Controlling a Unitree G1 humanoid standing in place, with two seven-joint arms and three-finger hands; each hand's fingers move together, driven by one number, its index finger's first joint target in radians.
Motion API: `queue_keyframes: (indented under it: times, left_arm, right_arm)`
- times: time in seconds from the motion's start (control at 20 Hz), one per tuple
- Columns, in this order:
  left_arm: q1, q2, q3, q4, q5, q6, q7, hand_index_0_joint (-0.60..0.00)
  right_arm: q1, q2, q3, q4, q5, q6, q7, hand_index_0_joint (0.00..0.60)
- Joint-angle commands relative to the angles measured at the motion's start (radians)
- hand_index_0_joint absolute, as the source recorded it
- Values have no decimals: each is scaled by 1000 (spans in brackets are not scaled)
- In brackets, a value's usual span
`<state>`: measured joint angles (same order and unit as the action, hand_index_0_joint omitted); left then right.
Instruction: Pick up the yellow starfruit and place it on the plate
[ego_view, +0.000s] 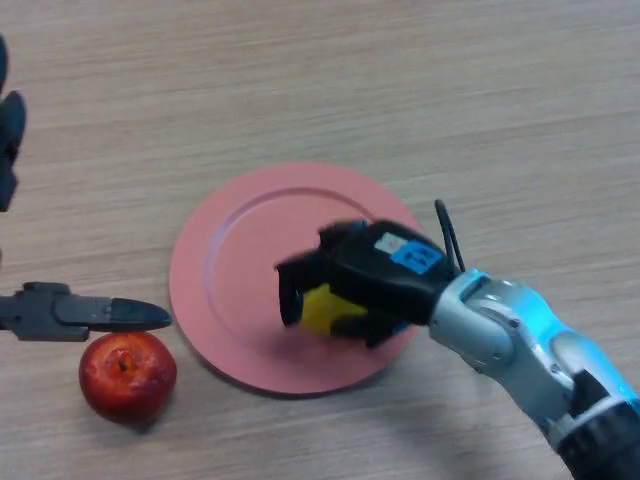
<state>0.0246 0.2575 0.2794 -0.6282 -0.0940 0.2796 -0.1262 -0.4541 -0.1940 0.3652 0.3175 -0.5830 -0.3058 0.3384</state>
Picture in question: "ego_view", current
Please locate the red apple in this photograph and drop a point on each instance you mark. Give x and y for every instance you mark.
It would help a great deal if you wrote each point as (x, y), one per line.
(127, 380)

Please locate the round pink plate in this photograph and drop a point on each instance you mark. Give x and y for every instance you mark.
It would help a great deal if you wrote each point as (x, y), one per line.
(240, 280)

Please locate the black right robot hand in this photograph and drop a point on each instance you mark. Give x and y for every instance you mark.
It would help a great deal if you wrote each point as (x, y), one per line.
(380, 280)

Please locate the yellow starfruit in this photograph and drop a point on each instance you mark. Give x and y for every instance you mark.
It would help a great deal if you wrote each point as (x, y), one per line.
(322, 310)

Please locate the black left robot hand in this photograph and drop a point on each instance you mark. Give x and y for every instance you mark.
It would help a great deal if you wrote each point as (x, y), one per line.
(60, 312)

